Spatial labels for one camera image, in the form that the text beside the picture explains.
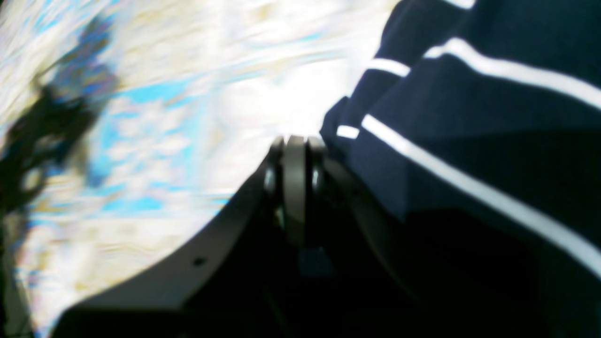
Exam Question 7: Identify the navy white striped T-shirt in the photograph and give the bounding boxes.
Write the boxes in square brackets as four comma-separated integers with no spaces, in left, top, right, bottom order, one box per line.
[321,0,600,338]

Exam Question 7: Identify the patterned floral tablecloth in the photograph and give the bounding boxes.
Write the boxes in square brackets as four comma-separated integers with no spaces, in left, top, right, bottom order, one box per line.
[1,0,396,338]

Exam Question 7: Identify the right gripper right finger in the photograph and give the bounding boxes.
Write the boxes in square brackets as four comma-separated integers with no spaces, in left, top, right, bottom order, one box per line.
[295,136,423,338]

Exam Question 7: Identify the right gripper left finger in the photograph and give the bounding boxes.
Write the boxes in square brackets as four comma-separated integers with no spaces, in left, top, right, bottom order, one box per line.
[52,137,285,338]

